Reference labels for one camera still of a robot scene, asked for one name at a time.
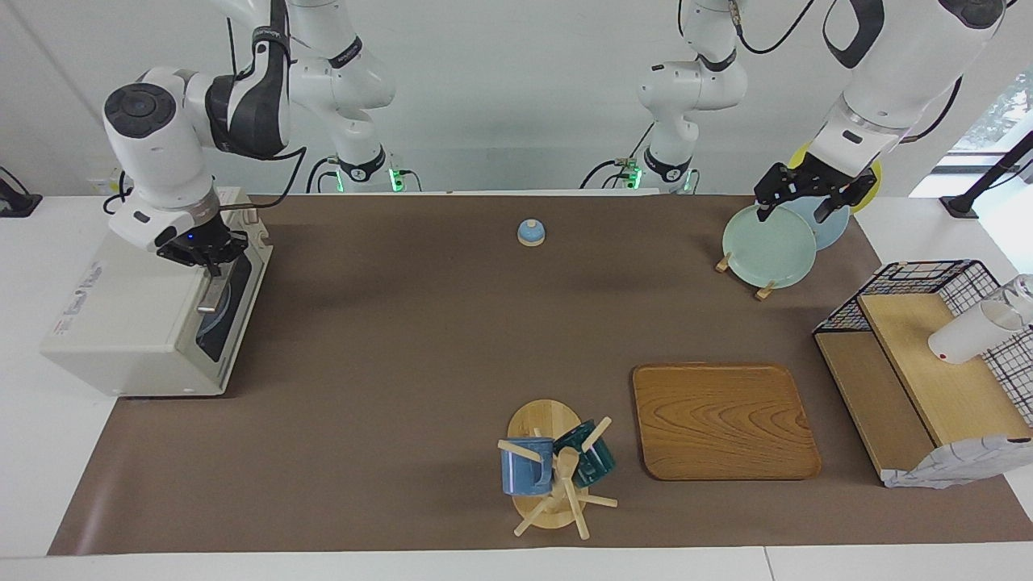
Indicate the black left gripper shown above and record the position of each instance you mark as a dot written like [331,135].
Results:
[815,179]

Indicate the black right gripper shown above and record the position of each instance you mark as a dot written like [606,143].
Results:
[202,242]

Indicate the light blue ceramic plate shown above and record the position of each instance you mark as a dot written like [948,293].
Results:
[831,230]
[216,319]

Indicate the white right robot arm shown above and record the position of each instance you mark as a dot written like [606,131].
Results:
[153,145]

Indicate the cream toaster oven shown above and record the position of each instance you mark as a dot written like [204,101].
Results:
[121,323]

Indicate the pale green ceramic plate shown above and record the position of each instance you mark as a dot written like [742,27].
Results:
[767,246]

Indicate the yellow ceramic plate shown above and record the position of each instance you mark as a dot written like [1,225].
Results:
[874,190]

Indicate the wooden plate rack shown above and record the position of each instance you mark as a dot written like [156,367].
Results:
[722,262]

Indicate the white plastic cup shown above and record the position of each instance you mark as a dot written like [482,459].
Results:
[964,339]

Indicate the brown paper table mat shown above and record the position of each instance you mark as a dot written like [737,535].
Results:
[403,363]

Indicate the two-tier wooden shelf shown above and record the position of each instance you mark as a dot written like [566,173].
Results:
[936,379]

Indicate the window with green view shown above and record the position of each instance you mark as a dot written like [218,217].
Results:
[997,113]

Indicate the rectangular wooden serving tray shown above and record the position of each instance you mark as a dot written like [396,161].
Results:
[726,420]

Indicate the clear glass cup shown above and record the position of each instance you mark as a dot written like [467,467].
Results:
[1023,290]

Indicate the white marbled cloth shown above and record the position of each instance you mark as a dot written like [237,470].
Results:
[952,464]

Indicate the dark green ceramic mug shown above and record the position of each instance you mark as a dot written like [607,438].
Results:
[597,464]

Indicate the wooden mug tree stand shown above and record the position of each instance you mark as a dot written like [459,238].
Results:
[541,420]

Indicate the blue ceramic mug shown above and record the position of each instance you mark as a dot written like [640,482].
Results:
[524,476]

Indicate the black camera stand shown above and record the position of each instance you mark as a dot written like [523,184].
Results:
[16,206]
[960,207]

